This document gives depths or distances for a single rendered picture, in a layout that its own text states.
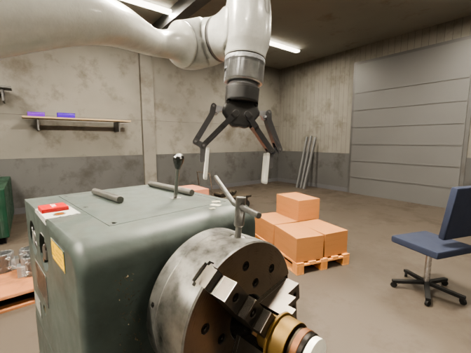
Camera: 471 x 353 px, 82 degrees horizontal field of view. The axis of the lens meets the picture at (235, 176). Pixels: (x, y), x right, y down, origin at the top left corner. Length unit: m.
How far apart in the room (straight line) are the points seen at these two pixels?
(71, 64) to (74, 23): 6.61
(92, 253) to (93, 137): 6.33
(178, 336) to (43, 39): 0.46
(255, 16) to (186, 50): 0.17
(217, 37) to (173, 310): 0.55
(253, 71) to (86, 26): 0.33
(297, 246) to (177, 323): 2.59
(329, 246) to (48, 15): 3.19
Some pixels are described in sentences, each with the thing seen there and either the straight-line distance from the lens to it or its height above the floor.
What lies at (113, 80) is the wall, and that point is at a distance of 7.09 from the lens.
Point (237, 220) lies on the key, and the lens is 0.57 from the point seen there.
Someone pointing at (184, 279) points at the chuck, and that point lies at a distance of 0.54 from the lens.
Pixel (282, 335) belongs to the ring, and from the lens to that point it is 0.53.
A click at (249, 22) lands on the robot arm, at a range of 0.63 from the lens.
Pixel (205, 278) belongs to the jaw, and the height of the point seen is 1.20.
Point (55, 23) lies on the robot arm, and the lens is 0.38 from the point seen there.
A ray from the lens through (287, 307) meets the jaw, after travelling 0.61.
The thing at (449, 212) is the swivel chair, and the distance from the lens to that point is 2.96.
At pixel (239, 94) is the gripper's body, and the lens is 0.59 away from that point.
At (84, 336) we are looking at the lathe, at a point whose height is 1.09.
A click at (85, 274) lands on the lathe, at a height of 1.20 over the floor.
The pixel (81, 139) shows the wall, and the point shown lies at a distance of 6.82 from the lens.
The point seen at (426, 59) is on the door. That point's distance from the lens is 7.66.
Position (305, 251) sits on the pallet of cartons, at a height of 0.24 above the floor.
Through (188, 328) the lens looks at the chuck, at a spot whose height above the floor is 1.13.
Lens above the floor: 1.44
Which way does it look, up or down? 8 degrees down
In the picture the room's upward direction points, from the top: straight up
